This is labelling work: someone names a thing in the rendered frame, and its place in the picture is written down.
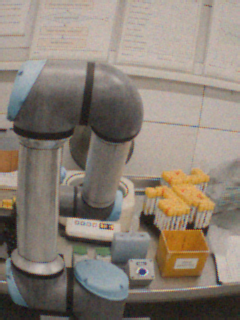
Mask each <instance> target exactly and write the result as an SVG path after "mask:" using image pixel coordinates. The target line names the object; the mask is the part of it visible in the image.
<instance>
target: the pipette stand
mask: <svg viewBox="0 0 240 320"><path fill-rule="evenodd" d="M149 242H150V237H149V235H148V233H133V236H131V232H114V233H113V239H112V243H111V263H112V264H113V265H114V266H117V268H124V266H126V264H127V263H128V261H129V260H130V259H132V260H136V259H146V254H147V250H148V246H149Z"/></svg>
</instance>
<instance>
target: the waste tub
mask: <svg viewBox="0 0 240 320"><path fill-rule="evenodd" d="M207 244H208V243H207V242H206V239H205V238H204V235H203V233H202V230H193V231H191V230H180V231H179V230H161V235H160V239H159V243H158V247H157V251H156V255H155V257H156V261H157V263H158V268H159V270H160V275H161V277H166V278H172V277H193V276H198V277H201V275H202V272H203V270H204V267H205V264H206V261H207V258H208V255H209V252H211V251H210V250H209V247H208V246H207Z"/></svg>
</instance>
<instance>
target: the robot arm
mask: <svg viewBox="0 0 240 320"><path fill-rule="evenodd" d="M143 117H144V107H143V102H142V99H141V96H140V94H139V92H138V88H137V87H136V86H135V85H134V83H133V81H131V80H130V77H128V76H127V75H126V74H125V73H123V71H122V70H119V69H118V68H117V67H115V66H112V65H111V64H108V63H103V62H98V61H95V62H87V61H72V60H67V61H65V60H51V59H50V60H47V59H46V58H45V59H44V60H42V59H41V60H29V61H26V62H24V63H23V64H22V65H21V66H20V67H19V70H18V72H17V75H16V78H15V81H14V84H13V87H12V91H11V95H10V98H9V102H8V107H7V114H6V119H7V120H8V121H9V122H12V121H13V133H14V134H15V136H17V137H18V140H19V152H18V164H17V176H18V178H17V190H16V192H17V198H16V199H15V202H14V203H13V205H12V207H13V209H6V208H3V207H0V257H1V258H3V259H7V260H6V263H5V264H6V267H5V270H6V277H7V279H6V282H7V284H8V291H9V293H10V296H11V298H12V300H13V302H15V303H16V304H17V305H21V306H27V307H28V308H38V309H42V310H52V311H57V312H65V313H71V316H70V318H69V319H68V320H122V315H123V311H124V308H125V304H126V297H127V296H128V285H129V281H128V278H127V275H126V274H125V273H124V272H123V270H122V269H119V268H117V266H114V265H113V264H112V263H107V262H105V261H101V260H97V259H87V260H85V261H83V260H81V261H80V262H78V263H77V264H76V265H75V267H74V268H72V267H64V261H63V259H62V257H61V256H60V255H59V254H57V248H58V245H57V241H58V224H59V220H58V216H59V217H64V218H79V219H90V220H100V221H101V222H105V221H117V220H119V219H120V217H121V214H122V208H123V193H122V192H121V191H119V190H118V186H119V184H120V180H121V177H122V174H123V171H124V167H125V161H126V158H127V155H128V152H129V149H130V145H131V143H132V140H134V139H135V137H136V136H138V135H139V133H140V131H141V128H142V126H143V123H142V122H143ZM75 125H82V126H89V128H90V129H91V131H92V134H91V139H90V145H89V150H88V155H87V165H86V171H85V175H84V181H83V186H82V187H80V186H69V185H61V184H63V181H64V180H65V179H66V170H65V168H64V167H63V166H62V160H63V151H64V144H65V142H66V141H67V140H68V139H71V138H72V137H73V135H74V127H75ZM6 242H7V243H9V245H10V246H12V247H13V248H15V250H14V251H13V252H12V254H11V257H10V258H9V255H8V253H7V251H9V249H8V247H7V243H6Z"/></svg>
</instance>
